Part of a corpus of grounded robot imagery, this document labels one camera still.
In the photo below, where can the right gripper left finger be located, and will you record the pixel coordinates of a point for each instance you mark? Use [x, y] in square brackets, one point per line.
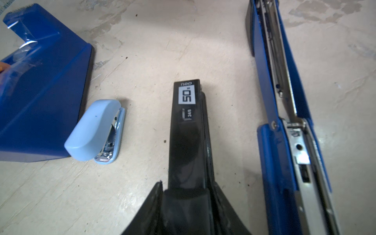
[147, 219]

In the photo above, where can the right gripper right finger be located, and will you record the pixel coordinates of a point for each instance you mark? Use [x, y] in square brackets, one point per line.
[226, 220]

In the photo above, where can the blue tape dispenser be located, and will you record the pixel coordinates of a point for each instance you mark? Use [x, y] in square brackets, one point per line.
[44, 90]

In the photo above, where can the blue and black stapler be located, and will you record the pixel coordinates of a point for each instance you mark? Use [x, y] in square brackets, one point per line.
[297, 190]

